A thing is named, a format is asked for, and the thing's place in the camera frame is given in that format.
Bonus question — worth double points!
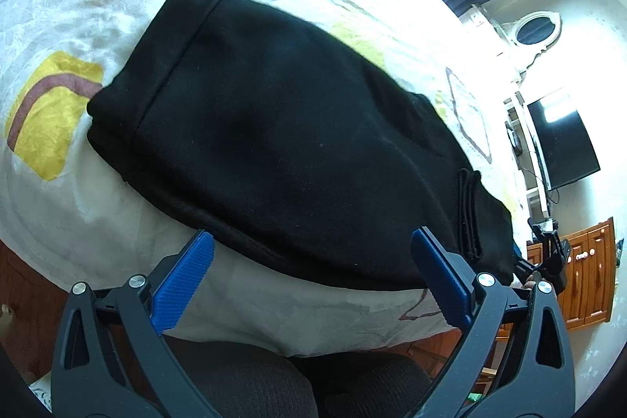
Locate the patterned white bed sheet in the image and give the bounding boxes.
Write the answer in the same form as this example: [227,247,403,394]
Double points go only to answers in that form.
[0,0,533,359]

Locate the black pants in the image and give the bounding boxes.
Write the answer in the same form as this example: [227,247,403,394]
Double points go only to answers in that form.
[87,0,515,291]

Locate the black flat television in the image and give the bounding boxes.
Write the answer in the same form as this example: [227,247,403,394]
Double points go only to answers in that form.
[527,96,600,191]

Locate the wooden cabinet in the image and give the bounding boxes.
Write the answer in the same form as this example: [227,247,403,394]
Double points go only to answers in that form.
[558,217,616,330]

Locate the white TV stand shelf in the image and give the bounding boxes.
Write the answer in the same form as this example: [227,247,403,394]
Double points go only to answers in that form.
[504,90,551,223]

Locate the white oval mirror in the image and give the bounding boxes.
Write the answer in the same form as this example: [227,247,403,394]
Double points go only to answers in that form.
[510,11,562,49]

